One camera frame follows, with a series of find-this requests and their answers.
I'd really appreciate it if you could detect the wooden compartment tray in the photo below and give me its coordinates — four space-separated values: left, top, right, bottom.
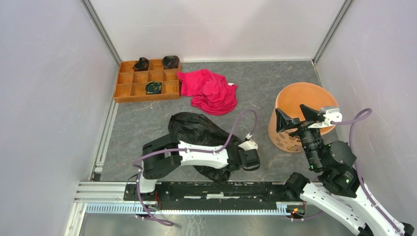
113 59 181 103

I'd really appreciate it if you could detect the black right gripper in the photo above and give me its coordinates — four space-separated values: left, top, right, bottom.
273 103 324 169

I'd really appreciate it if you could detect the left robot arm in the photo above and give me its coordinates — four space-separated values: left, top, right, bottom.
134 133 260 201

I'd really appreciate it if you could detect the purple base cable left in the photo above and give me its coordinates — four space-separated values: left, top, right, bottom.
137 192 175 227

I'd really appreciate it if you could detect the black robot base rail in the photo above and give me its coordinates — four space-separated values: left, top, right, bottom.
123 181 301 210

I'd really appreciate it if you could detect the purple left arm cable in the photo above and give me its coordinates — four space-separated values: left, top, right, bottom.
132 109 259 203

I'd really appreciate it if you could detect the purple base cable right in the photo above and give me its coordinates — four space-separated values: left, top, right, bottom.
290 210 325 222

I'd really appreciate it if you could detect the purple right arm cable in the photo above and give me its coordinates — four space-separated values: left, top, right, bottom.
330 108 406 235

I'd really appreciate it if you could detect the black plastic trash bag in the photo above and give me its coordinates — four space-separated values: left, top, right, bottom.
168 112 231 182

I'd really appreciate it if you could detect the orange plastic trash bin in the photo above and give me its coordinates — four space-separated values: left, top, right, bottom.
268 82 338 153

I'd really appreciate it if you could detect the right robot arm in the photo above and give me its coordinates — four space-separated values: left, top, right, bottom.
275 104 415 236

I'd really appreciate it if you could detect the blue green rolled item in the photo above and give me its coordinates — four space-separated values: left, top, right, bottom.
145 81 162 95

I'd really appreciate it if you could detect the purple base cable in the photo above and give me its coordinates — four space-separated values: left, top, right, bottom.
137 192 175 227
290 210 325 222

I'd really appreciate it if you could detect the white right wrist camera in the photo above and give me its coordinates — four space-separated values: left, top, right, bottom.
308 106 343 129

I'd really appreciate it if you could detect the black rolled item back left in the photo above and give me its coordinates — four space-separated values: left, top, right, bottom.
132 57 149 72

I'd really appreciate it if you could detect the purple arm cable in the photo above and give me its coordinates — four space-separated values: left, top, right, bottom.
330 108 406 235
132 109 259 203

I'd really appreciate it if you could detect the red crumpled cloth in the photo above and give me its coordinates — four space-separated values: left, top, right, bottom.
177 69 238 116

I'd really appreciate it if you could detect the dark rolled item back right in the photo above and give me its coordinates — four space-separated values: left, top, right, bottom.
162 55 180 69

